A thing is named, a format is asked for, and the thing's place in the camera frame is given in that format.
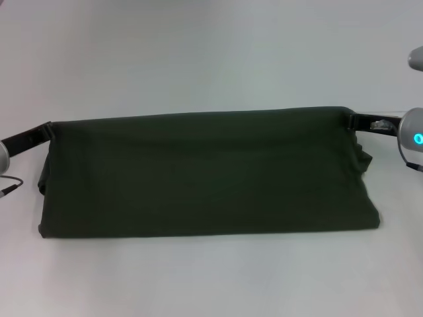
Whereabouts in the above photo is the dark left arm cable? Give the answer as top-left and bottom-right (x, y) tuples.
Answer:
(0, 176), (24, 193)

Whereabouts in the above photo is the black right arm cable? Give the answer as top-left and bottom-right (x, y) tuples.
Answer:
(398, 145), (411, 166)

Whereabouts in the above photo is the dark green shirt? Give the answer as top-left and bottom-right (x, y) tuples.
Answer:
(37, 106), (380, 239)

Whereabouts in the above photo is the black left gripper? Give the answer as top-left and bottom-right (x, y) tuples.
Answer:
(1, 121), (56, 159)

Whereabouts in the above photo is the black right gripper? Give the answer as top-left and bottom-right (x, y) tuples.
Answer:
(346, 112), (401, 137)

